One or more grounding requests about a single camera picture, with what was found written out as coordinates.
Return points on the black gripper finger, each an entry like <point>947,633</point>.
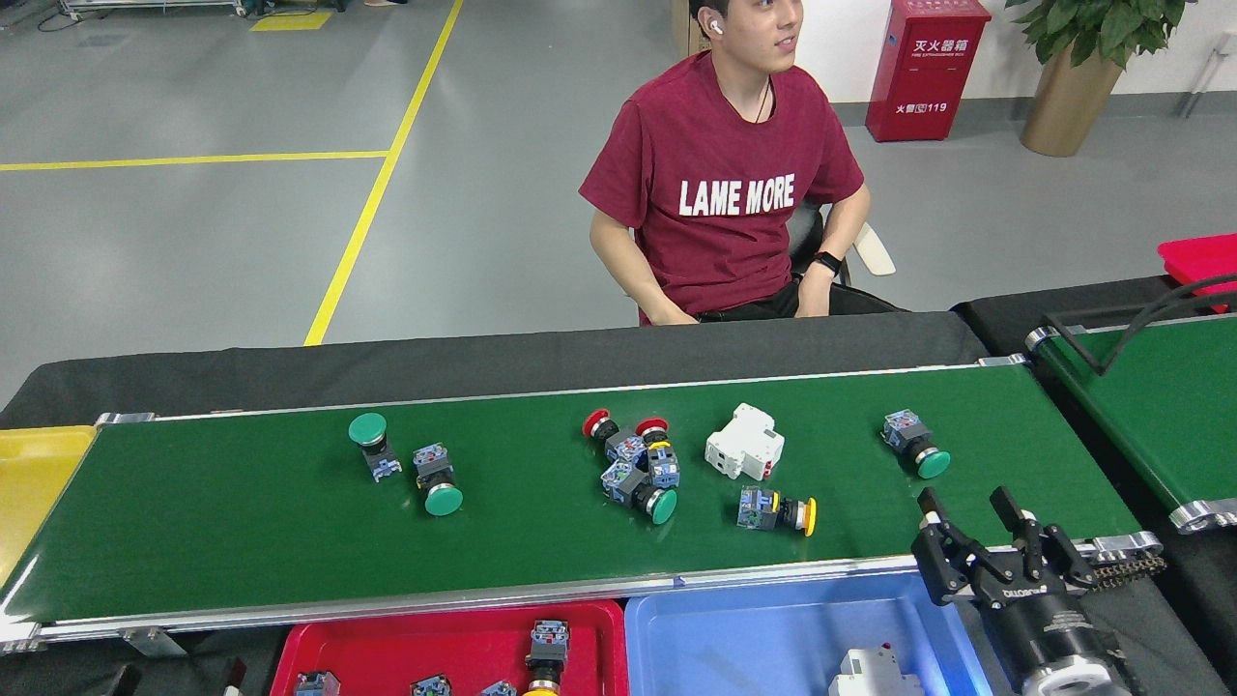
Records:
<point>118,682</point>
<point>232,675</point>

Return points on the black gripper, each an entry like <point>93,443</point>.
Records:
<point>1049,623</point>

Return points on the green push button switch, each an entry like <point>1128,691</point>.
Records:
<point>662,506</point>
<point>934,464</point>
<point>367,428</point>
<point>317,684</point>
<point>444,500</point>

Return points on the white circuit breaker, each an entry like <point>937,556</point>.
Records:
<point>870,672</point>
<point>744,443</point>

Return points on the push button switch block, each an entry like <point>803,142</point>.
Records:
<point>499,689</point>

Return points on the person's right forearm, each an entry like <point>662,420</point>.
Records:
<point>657,295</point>

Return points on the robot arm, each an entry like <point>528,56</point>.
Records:
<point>1078,681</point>

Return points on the person's left forearm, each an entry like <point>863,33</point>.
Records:
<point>850,227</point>

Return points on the red plastic tray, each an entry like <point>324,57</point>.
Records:
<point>387,643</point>

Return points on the green conveyor belt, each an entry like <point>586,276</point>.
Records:
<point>242,503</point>
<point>1160,416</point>

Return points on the yellow plastic tray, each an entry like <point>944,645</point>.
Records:
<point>34,503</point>

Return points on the blue plastic tray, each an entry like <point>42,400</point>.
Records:
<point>754,648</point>

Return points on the person's left hand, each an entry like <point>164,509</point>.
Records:
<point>814,298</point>

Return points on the person's right hand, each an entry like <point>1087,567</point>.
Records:
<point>679,317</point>

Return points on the grey office chair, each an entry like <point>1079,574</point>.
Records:
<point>875,249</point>

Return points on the black wrist watch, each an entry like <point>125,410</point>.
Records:
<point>827,263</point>

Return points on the red plastic bin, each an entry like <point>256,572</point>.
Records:
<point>1198,259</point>

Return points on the potted plant in gold pot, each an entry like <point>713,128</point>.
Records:
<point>1063,106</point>

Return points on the red fire extinguisher cabinet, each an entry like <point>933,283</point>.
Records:
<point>928,77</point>

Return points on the person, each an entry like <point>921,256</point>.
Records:
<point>725,135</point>

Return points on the metal cart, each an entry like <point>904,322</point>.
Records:
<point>145,6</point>

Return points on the white wall conduit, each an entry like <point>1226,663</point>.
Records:
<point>1229,41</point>

